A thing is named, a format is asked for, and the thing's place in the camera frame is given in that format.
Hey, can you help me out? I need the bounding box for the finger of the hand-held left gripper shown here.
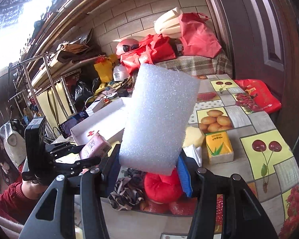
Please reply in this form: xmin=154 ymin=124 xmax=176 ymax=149
xmin=45 ymin=141 xmax=86 ymax=161
xmin=51 ymin=156 xmax=102 ymax=178

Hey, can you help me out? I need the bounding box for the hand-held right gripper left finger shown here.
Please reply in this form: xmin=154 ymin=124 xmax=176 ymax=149
xmin=19 ymin=144 xmax=122 ymax=239

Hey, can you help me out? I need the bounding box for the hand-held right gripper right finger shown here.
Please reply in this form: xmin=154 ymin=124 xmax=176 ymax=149
xmin=176 ymin=154 xmax=279 ymax=239

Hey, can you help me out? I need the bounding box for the red plush cushion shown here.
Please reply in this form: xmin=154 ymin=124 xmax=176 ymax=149
xmin=144 ymin=168 xmax=185 ymax=203

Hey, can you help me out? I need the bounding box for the pink tissue pack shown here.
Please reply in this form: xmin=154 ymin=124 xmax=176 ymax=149
xmin=79 ymin=132 xmax=112 ymax=160

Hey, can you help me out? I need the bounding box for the yellow tissue pack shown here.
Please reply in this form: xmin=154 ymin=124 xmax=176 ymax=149
xmin=205 ymin=131 xmax=234 ymax=165

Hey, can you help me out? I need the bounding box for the white cardboard box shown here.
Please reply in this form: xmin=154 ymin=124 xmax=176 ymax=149
xmin=70 ymin=97 xmax=133 ymax=148

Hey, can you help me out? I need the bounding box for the white foam block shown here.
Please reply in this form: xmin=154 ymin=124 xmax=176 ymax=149
xmin=118 ymin=63 xmax=200 ymax=176

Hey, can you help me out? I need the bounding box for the person's left forearm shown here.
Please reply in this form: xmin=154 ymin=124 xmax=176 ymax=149
xmin=0 ymin=179 xmax=49 ymax=226

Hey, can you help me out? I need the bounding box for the smartphone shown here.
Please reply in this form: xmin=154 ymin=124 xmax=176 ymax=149
xmin=59 ymin=118 xmax=78 ymax=139

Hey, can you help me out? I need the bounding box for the brown patterned scrunchie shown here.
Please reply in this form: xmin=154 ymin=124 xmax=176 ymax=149
xmin=108 ymin=177 xmax=145 ymax=211

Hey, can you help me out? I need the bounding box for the floral cloth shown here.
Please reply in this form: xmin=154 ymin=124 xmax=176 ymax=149
xmin=0 ymin=123 xmax=27 ymax=181

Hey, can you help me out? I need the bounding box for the yellow sponge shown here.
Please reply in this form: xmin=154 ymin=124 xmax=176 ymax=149
xmin=183 ymin=126 xmax=205 ymax=148

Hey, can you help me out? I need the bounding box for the small white carton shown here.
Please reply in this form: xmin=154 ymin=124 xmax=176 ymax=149
xmin=85 ymin=99 xmax=110 ymax=116

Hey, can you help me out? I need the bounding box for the metal shelf rack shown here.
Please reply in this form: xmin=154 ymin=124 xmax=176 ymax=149
xmin=7 ymin=51 xmax=83 ymax=136

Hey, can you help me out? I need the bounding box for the black plastic bag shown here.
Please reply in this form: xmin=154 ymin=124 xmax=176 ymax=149
xmin=74 ymin=80 xmax=93 ymax=103

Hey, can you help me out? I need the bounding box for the fruit print tablecloth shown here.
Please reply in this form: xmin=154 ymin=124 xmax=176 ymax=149
xmin=100 ymin=73 xmax=299 ymax=239

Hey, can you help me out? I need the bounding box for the yellow shopping bag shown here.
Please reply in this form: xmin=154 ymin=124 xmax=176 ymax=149
xmin=94 ymin=54 xmax=119 ymax=82

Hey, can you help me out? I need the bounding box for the brown bag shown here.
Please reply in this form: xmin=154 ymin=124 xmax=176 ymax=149
xmin=55 ymin=42 xmax=101 ymax=64

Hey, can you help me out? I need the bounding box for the red plastic bag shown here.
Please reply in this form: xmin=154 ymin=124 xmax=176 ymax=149
xmin=179 ymin=12 xmax=223 ymax=58
xmin=234 ymin=79 xmax=282 ymax=114

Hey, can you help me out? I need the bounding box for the plaid cloth cover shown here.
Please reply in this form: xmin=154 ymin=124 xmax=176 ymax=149
xmin=153 ymin=51 xmax=233 ymax=77

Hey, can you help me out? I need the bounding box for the red helmet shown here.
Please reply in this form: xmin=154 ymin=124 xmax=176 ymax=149
xmin=116 ymin=39 xmax=140 ymax=56

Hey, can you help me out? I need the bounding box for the bright red tote bag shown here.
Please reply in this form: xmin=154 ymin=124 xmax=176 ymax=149
xmin=120 ymin=34 xmax=177 ymax=76

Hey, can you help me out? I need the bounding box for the cream foam roll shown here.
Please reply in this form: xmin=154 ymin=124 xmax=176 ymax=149
xmin=154 ymin=7 xmax=183 ymax=39

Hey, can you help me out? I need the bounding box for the dark wooden door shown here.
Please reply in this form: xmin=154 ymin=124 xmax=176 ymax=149
xmin=203 ymin=0 xmax=299 ymax=142

